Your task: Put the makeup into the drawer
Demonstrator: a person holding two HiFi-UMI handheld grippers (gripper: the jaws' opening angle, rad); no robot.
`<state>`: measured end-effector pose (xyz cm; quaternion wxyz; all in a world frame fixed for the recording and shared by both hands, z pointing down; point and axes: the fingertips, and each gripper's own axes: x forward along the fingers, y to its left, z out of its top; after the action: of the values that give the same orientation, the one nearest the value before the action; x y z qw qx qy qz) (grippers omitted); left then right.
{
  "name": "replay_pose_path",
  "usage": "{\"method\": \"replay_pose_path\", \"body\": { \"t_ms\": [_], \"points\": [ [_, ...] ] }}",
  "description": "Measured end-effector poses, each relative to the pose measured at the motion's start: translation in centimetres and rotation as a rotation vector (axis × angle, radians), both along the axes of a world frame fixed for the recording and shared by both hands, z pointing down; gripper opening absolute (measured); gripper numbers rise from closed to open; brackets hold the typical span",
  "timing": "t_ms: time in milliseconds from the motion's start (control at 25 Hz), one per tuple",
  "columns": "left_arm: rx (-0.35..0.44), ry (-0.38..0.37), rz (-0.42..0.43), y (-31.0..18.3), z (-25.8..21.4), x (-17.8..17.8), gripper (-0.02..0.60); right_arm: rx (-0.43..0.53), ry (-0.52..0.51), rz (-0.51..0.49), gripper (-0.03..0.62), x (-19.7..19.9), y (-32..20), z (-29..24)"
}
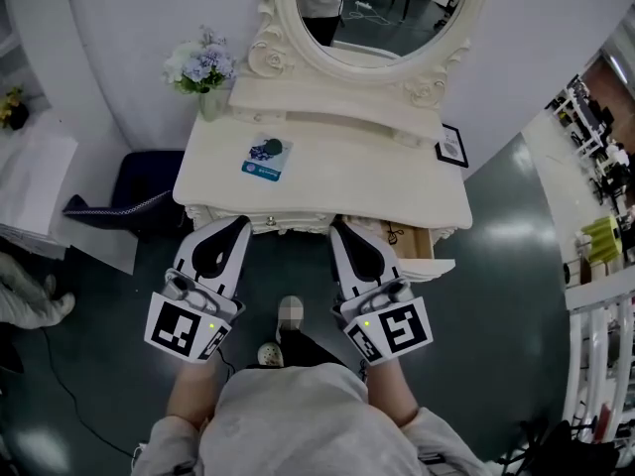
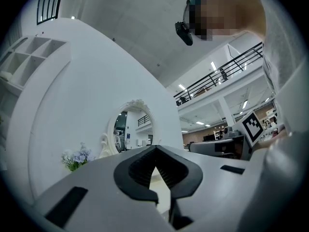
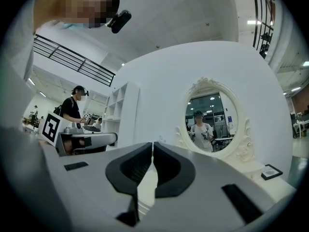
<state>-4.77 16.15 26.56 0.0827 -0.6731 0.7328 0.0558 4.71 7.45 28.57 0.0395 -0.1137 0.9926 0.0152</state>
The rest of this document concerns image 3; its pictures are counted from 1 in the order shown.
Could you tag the oval mirror ornate white frame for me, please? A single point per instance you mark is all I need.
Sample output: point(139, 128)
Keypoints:
point(241, 149)

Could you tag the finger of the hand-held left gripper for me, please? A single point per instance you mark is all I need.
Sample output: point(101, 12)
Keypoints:
point(103, 139)

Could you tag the person's head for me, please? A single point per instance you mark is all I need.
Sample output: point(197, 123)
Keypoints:
point(72, 4)

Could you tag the person's grey shirt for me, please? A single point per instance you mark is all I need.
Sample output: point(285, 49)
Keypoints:
point(17, 57)

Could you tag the white shelf unit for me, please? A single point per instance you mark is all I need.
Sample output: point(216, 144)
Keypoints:
point(125, 115)

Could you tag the black metal railing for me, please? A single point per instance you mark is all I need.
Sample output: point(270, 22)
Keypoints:
point(263, 20)
point(72, 59)

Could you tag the ceiling light panel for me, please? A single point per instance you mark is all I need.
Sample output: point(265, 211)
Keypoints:
point(253, 22)
point(305, 63)

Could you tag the black framed picture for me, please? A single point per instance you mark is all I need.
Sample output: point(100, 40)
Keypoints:
point(271, 172)

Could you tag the person's left hand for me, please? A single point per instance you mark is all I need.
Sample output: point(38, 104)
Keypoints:
point(68, 146)

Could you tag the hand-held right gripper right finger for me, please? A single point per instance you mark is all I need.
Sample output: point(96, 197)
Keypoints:
point(205, 178)

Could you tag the black head-worn camera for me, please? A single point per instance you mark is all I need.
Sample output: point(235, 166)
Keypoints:
point(120, 22)

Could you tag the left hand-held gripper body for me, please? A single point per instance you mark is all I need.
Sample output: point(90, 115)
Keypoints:
point(50, 128)

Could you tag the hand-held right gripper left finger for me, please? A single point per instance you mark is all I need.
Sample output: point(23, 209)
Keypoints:
point(96, 190)

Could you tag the light blue face mask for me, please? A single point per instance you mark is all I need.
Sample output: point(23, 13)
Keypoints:
point(72, 25)

